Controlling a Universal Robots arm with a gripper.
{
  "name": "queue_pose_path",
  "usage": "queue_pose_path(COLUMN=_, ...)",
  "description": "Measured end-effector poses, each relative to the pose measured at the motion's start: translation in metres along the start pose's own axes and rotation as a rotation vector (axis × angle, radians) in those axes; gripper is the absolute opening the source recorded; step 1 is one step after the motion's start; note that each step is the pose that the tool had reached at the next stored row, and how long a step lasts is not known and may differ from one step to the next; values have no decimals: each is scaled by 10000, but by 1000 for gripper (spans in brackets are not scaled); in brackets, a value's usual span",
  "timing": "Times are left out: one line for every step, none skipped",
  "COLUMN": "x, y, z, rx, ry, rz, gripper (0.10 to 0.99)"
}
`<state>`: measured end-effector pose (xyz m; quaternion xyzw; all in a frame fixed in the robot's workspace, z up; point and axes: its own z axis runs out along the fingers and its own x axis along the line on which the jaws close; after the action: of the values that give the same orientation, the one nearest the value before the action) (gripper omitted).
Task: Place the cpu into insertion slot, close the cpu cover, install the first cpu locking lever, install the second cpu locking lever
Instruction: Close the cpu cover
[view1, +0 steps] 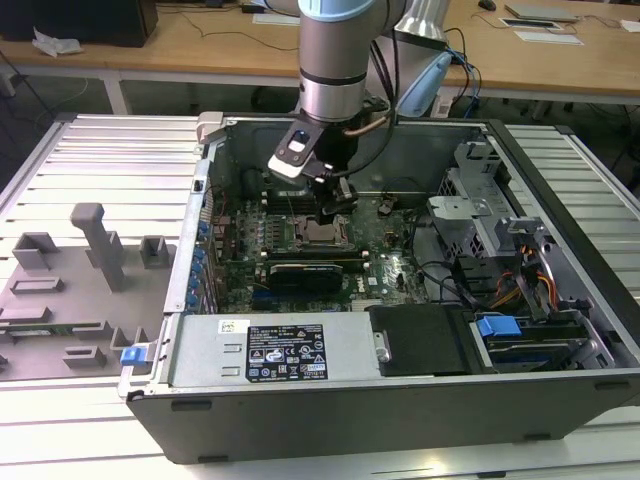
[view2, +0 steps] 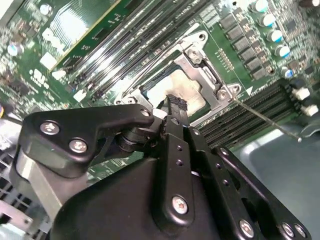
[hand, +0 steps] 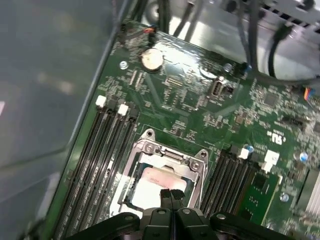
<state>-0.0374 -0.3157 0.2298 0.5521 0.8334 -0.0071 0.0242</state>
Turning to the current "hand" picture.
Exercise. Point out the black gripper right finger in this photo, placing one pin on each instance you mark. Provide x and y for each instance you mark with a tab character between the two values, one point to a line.
190	225

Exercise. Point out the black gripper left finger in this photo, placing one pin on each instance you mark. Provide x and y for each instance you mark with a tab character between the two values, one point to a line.
157	225

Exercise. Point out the silver square CPU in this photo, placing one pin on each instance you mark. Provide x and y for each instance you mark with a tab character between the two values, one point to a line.
147	192

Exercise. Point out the RAM slot black clips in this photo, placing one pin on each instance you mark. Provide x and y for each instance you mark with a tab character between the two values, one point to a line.
96	162
238	186
218	180
121	155

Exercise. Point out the CPU socket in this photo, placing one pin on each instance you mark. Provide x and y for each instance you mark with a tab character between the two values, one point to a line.
147	137

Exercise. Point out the green RAM stick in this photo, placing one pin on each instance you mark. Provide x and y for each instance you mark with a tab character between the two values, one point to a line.
260	197

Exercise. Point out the silver finned heat sink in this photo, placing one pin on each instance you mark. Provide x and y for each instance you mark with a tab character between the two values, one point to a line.
311	195

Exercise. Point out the green motherboard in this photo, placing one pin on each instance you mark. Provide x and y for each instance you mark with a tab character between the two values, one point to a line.
190	100

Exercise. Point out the silver USB port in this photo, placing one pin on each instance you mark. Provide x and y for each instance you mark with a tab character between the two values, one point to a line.
217	87

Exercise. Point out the silver coin battery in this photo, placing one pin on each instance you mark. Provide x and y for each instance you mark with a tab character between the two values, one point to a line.
151	60

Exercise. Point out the dark grey PC case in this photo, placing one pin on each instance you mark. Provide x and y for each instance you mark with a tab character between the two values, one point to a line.
50	75

